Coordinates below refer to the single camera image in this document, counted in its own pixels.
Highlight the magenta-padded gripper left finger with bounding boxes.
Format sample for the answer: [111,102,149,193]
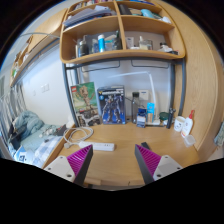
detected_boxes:
[43,143,95,187]

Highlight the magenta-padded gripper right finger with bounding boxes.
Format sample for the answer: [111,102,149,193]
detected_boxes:
[133,143,184,186]

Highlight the small clear plastic container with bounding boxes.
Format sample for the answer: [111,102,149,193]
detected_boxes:
[183,134,197,148]

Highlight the white power strip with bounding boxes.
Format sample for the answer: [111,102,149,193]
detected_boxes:
[78,140,116,152]

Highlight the white mug with face print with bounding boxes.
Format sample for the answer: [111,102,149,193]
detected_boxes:
[173,115,187,133]

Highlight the white bottle with red cap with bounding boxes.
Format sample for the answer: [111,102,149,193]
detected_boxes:
[180,109,196,139]

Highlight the dark green round object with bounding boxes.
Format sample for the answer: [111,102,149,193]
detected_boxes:
[158,111,171,123]

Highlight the bed with blue-green bedding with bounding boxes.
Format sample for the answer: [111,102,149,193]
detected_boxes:
[0,83,73,169]

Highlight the small blue carton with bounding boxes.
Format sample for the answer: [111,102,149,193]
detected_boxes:
[136,107,148,129]

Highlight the light blue retail package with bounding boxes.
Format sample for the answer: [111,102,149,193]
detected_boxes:
[145,102,156,124]

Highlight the clear bottle with dark lid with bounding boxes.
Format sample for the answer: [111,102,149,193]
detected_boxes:
[130,91,141,125]

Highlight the green tree figure kit box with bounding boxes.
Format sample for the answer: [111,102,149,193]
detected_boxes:
[69,81,102,128]

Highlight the white box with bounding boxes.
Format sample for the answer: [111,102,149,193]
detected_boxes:
[138,88,150,102]

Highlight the white desk lamp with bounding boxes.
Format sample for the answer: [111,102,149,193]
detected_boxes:
[116,69,162,127]

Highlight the blue robot model kit box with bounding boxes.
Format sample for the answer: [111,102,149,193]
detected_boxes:
[96,85,127,126]

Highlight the wooden shelf unit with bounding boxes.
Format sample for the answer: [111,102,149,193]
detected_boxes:
[59,0,186,65]

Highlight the white power strip cable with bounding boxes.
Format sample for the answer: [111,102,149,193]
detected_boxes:
[62,125,95,149]

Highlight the white wall socket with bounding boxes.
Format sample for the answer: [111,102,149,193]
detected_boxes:
[40,83,51,94]

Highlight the wooden wall shelf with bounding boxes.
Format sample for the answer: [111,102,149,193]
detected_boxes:
[9,8,69,88]

